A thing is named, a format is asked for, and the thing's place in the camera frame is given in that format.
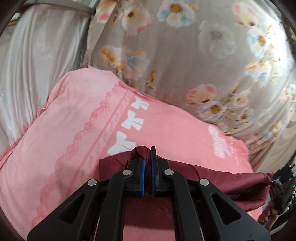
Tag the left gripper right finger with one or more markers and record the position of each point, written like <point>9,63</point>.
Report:
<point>200,210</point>

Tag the person's right hand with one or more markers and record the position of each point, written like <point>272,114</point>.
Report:
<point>268,217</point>

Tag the silver satin sheet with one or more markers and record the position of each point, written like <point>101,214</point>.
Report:
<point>43,41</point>

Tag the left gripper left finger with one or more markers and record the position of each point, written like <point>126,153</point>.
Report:
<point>96,211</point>

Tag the grey floral bed cover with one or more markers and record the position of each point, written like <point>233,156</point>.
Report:
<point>227,63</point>

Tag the pink blanket with bows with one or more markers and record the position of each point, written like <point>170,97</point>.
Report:
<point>88,128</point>

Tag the maroon quilted down jacket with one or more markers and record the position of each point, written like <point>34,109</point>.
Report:
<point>248,191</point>

